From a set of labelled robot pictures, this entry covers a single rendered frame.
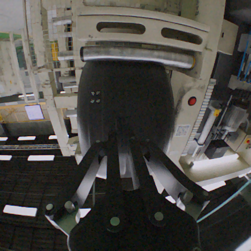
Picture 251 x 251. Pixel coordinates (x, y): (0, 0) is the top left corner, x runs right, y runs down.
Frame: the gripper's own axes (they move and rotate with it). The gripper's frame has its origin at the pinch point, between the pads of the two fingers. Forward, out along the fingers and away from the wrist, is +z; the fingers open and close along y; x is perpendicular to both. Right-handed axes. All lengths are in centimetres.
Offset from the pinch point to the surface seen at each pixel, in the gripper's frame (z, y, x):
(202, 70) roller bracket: 14.5, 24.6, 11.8
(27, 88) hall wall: 930, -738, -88
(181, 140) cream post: 31, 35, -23
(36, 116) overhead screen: 351, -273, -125
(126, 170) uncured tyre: 10.1, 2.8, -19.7
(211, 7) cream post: 22, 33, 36
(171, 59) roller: 17.9, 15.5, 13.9
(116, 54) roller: 17.9, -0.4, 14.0
